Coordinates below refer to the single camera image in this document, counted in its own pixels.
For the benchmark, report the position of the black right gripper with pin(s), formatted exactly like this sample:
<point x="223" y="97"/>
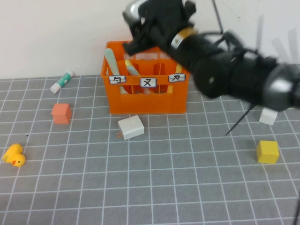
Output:
<point x="164" y="18"/>

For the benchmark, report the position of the yellow plastic fork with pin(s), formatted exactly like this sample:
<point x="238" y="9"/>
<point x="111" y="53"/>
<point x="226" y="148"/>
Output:
<point x="129" y="64"/>

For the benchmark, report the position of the grey plastic fork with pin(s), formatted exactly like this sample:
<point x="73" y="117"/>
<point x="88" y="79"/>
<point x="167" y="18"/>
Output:
<point x="136" y="72"/>

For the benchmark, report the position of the mint green plastic spoon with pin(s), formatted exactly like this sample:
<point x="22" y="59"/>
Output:
<point x="111" y="61"/>

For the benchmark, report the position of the yellow plastic knife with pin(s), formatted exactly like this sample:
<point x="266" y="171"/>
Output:
<point x="178" y="70"/>

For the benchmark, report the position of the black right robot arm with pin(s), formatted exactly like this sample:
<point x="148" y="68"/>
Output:
<point x="222" y="70"/>

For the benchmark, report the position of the orange plastic cutlery holder crate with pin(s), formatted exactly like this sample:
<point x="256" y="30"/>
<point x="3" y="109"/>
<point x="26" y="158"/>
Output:
<point x="145" y="103"/>

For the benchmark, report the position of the white power adapter plug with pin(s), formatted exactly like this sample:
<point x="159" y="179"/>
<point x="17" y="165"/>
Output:
<point x="131" y="126"/>

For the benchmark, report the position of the white green glue stick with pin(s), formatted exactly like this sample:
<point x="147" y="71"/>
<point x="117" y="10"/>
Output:
<point x="61" y="82"/>

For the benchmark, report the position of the black zip tie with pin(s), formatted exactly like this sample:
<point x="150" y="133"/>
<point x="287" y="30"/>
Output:
<point x="236" y="123"/>
<point x="217" y="15"/>

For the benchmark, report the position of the salmon orange cube block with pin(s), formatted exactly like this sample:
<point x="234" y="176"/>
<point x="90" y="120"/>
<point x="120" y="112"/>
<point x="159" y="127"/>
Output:
<point x="60" y="114"/>

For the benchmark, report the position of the white cube block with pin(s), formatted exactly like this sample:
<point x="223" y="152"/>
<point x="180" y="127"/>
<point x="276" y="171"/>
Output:
<point x="267" y="117"/>

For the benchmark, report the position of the yellow rubber duck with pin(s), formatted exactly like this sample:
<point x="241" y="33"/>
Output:
<point x="14" y="155"/>

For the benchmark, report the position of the large yellow cube block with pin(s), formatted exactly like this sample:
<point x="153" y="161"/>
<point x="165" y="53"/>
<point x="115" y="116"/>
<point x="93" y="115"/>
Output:
<point x="267" y="152"/>

